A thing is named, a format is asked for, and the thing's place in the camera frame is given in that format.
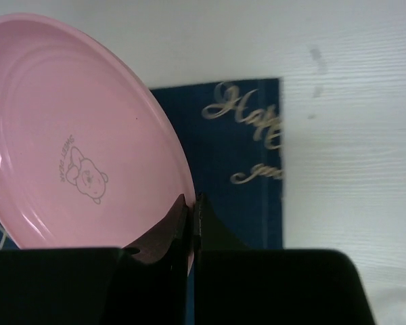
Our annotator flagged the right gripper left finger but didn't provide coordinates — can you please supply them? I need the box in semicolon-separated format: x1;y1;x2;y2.
123;194;189;267

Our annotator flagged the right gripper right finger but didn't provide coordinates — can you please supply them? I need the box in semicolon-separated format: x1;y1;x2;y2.
193;193;250;251

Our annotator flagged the navy blue placemat cloth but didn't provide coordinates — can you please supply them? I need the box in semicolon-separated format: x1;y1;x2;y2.
0;79;283;324

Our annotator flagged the pink plastic plate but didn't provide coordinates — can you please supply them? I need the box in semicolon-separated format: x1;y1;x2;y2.
0;14;196;277

